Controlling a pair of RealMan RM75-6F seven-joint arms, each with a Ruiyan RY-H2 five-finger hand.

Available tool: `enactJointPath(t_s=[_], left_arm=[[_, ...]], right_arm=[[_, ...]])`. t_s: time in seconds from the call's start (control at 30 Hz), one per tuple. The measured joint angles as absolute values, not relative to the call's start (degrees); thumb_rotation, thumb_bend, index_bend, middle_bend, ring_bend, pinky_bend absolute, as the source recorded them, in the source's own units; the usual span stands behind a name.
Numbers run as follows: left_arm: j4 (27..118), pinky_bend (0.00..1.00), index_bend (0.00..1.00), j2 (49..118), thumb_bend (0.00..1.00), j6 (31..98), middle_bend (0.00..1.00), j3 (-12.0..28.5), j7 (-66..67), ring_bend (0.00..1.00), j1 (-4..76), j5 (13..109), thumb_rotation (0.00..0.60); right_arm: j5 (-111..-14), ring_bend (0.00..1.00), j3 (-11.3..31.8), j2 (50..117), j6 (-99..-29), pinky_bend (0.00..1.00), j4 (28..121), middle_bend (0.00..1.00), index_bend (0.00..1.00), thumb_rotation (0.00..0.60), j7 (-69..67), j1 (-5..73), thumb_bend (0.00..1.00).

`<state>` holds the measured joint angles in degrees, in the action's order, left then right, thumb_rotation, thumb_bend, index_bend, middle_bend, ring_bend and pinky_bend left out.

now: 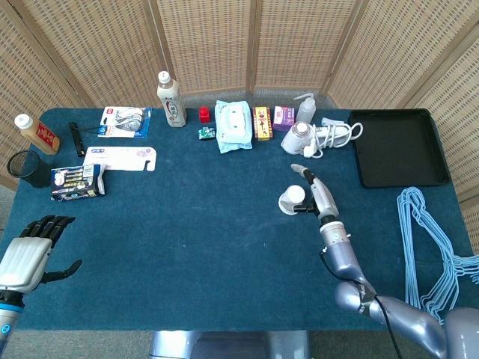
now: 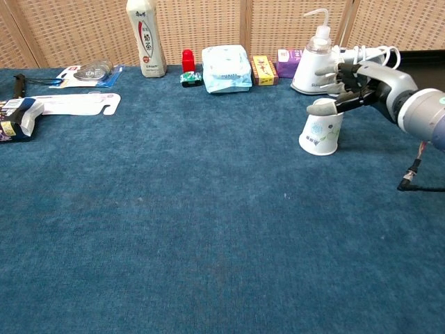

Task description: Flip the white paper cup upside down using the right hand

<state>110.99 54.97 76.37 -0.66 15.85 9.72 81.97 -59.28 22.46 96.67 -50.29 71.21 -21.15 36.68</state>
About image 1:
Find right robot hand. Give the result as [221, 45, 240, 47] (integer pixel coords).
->
[290, 163, 340, 225]

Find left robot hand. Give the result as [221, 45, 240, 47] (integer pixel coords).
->
[0, 215, 82, 292]

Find white paper cup green flowers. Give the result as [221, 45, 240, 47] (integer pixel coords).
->
[278, 184, 307, 217]

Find white travel iron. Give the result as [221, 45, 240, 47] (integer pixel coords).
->
[280, 118, 355, 155]

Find black plastic tray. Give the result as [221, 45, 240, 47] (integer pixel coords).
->
[347, 108, 452, 188]

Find clear plastic wash bottle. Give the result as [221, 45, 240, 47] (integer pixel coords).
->
[293, 92, 317, 123]

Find purple white carton box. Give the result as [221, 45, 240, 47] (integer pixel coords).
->
[272, 105, 296, 132]

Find dark blue printed pack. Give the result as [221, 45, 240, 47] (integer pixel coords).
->
[50, 163, 107, 202]

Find black mesh pen holder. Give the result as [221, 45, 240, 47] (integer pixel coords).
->
[6, 149, 52, 189]

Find yellow red carton box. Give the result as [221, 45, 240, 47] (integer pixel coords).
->
[252, 106, 273, 141]

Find light blue wet wipes pack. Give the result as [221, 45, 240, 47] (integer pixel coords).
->
[214, 99, 254, 155]

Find brown bottle red label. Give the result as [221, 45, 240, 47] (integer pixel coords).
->
[13, 114, 61, 156]

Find blue felt table cloth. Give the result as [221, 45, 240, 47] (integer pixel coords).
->
[0, 107, 475, 332]

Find white cardboard hang pack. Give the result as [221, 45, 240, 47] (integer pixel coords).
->
[82, 146, 158, 173]

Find blister pack blue card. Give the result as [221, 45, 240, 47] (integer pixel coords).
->
[97, 106, 153, 139]

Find milk tea bottle beige label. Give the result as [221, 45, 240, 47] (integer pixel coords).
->
[156, 70, 188, 128]

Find grey blue robot torso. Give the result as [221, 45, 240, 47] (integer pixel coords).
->
[149, 331, 311, 359]

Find wicker folding screen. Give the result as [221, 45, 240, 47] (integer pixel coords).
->
[0, 0, 479, 233]

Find white power cord with plug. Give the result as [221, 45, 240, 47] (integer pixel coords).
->
[302, 121, 364, 160]

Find light blue wire hanger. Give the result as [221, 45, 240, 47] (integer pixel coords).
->
[398, 188, 460, 326]
[396, 185, 479, 280]

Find black stick with strap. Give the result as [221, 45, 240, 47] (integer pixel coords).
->
[67, 121, 102, 158]

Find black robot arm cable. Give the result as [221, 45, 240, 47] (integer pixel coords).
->
[373, 295, 403, 359]

